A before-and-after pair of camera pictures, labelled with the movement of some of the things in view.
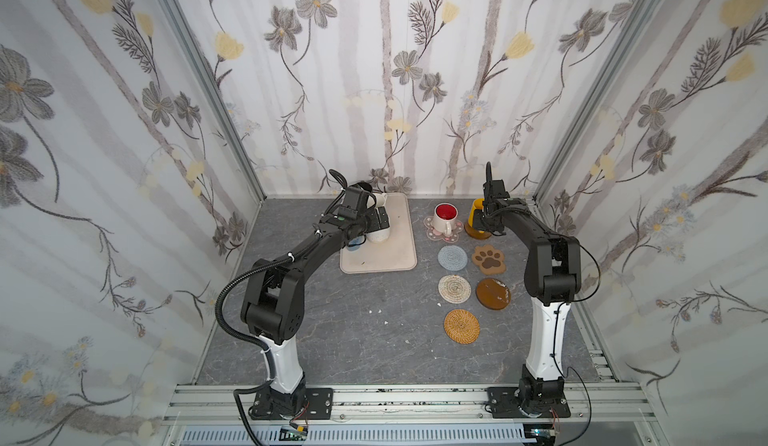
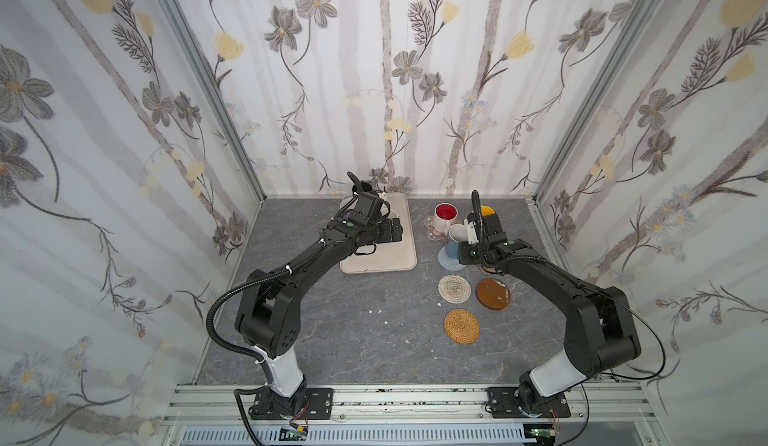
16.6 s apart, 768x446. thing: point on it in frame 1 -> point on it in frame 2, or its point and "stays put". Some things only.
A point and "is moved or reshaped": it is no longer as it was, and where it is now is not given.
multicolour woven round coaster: (454, 289) stays put
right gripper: (488, 207) -> (480, 230)
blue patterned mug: (356, 242) is moved or reshaped
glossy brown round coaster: (493, 293) stays put
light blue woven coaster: (452, 258) stays put
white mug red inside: (444, 218) stays put
